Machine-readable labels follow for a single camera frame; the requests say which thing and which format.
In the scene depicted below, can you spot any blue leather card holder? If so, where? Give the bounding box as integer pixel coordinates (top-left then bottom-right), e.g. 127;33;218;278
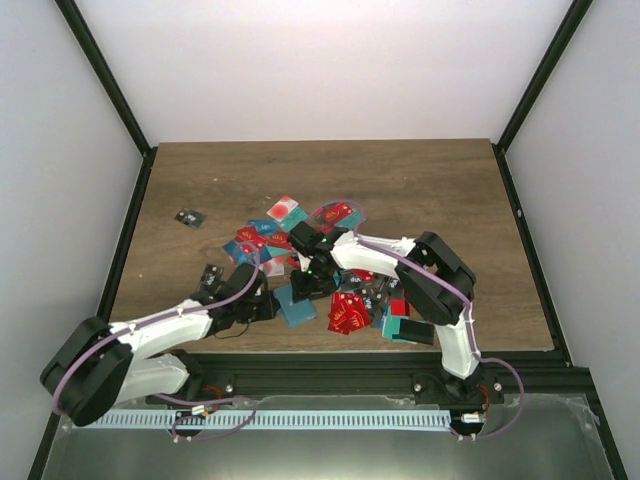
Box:
274;285;317;328

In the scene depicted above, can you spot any black VIP card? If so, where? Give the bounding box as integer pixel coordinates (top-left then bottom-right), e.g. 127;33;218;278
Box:
197;264;224;290

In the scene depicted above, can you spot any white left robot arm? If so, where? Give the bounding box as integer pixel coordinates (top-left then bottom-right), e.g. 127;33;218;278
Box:
40;263;280;426

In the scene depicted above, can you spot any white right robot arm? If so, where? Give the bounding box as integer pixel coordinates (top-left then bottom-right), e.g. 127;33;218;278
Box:
288;221;481;403

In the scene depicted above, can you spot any red VIP card centre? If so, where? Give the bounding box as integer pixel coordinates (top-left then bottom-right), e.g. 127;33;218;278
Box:
328;292;372;335

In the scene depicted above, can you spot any white red circle card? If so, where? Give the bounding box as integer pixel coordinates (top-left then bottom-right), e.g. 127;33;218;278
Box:
267;196;299;222

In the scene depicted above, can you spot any teal card with stripe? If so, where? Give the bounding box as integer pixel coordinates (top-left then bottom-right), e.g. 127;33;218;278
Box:
382;315;435;345

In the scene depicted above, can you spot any small black card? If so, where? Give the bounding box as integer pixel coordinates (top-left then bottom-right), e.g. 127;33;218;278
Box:
174;208;206;229

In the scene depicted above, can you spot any light blue slotted rail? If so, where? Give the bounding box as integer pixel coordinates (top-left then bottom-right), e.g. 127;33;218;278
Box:
90;410;451;432

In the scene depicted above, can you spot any black aluminium frame rail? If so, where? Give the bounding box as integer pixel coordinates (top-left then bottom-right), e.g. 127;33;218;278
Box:
144;352;591;401

